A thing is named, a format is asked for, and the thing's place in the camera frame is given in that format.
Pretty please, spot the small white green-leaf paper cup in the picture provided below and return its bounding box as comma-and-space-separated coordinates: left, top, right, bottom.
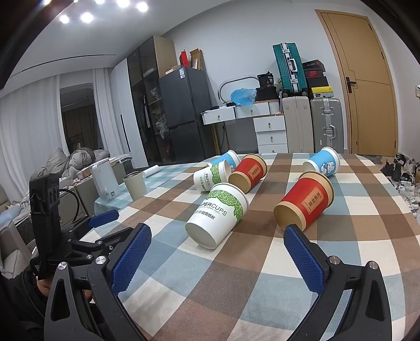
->
192, 159, 235, 193

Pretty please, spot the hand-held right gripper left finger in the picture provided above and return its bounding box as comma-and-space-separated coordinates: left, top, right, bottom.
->
44, 223, 153, 341

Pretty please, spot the white electric kettle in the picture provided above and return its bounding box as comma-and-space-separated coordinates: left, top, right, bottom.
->
91, 156, 121, 201

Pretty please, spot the white curtain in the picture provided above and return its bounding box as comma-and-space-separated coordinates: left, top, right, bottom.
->
0, 75, 64, 186
91, 68, 115, 154

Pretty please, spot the beige mug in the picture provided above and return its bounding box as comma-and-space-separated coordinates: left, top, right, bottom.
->
123, 170, 147, 200

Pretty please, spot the yellow and black shoe box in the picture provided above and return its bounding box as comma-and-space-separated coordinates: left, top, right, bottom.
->
310, 86, 335, 98

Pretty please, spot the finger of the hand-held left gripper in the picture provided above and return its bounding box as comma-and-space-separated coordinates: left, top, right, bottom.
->
67, 227, 140, 263
64, 210, 120, 241

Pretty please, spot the black bag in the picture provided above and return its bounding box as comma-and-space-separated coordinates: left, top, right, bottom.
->
255, 87, 280, 102

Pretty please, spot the large red paper cup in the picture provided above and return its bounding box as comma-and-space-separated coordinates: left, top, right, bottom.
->
273, 170, 334, 231

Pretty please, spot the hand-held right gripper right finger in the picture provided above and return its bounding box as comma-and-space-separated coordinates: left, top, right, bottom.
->
283, 224, 393, 341

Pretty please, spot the grey padded jacket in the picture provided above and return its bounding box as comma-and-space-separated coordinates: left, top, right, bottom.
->
37, 146, 111, 180

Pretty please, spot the dark grey refrigerator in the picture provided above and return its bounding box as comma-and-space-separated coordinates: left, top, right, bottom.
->
159, 66, 214, 163

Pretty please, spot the teal suitcase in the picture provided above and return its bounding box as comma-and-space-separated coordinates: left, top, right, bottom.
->
272, 42, 309, 98

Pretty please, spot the silver suitcase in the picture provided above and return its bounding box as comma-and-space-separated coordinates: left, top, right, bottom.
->
310, 97, 344, 153

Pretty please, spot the beige chair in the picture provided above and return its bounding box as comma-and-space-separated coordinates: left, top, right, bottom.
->
0, 219, 35, 273

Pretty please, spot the blue paper cup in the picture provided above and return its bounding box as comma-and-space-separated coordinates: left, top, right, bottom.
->
209, 150, 242, 172
301, 146, 340, 178

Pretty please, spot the small red paper cup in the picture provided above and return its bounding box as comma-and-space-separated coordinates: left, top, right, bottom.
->
228, 154, 268, 194

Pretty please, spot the pile of shoes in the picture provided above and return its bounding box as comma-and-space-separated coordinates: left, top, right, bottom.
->
380, 152, 420, 212

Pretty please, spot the oval mirror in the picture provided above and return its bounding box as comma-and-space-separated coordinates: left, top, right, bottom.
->
219, 76, 260, 104

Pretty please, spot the white drawer cabinet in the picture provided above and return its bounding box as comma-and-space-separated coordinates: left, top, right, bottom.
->
253, 115, 290, 154

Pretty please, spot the open cardboard box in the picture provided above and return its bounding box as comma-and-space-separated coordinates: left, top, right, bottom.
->
190, 48, 204, 71

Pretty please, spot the blue plastic bag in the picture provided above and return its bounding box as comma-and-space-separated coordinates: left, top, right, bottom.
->
230, 87, 257, 108

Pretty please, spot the person's left forearm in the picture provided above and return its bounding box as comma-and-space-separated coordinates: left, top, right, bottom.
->
0, 268, 50, 341

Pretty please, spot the large white green-leaf paper cup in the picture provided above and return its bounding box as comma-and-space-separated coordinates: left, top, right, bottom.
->
186, 182, 250, 250

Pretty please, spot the black cable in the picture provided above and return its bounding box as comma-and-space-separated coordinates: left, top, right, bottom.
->
58, 187, 90, 224

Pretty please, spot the beige suitcase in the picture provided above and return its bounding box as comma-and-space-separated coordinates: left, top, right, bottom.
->
281, 96, 313, 154

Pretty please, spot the wooden door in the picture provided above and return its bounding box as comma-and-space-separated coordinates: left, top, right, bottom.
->
314, 9, 400, 157

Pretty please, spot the dark glass-door cabinet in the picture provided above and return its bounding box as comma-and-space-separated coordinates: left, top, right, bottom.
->
127, 35, 178, 166

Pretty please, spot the white dressing table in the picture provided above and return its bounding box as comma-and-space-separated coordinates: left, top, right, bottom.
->
200, 101, 283, 155

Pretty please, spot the white wardrobe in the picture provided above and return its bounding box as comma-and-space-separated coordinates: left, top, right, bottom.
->
109, 58, 149, 168

